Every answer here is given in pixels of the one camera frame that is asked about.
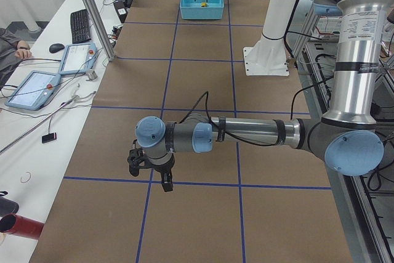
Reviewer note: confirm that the seated person's hand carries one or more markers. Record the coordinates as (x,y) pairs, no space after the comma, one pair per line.
(23,50)

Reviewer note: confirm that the light blue plastic bin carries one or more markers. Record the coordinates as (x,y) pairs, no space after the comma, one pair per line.
(201,9)

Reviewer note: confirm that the small black sensor device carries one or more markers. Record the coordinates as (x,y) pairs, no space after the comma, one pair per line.
(49,137)

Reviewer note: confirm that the black keyboard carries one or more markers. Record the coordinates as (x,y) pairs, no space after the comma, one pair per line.
(79,25)

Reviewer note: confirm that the upper teach pendant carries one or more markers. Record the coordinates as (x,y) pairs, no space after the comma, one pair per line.
(78,58)

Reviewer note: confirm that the teach pendant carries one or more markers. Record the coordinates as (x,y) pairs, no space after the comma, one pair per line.
(78,58)
(34,91)

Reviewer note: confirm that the black computer mouse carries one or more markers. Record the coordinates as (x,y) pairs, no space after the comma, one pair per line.
(56,47)

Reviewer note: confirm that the lower teach pendant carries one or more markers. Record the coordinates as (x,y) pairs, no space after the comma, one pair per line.
(34,91)

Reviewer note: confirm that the red bottle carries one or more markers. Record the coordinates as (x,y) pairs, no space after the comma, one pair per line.
(13,224)

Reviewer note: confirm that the long metal rod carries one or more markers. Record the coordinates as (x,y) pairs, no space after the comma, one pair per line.
(62,106)

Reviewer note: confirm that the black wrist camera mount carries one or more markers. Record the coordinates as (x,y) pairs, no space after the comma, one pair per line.
(137,160)

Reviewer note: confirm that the white pedestal column base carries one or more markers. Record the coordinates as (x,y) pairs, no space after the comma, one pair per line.
(268,56)

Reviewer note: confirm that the aluminium frame post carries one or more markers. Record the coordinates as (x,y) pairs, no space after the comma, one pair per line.
(92,9)

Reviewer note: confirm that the aluminium side frame rack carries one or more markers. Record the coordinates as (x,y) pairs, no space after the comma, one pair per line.
(352,148)

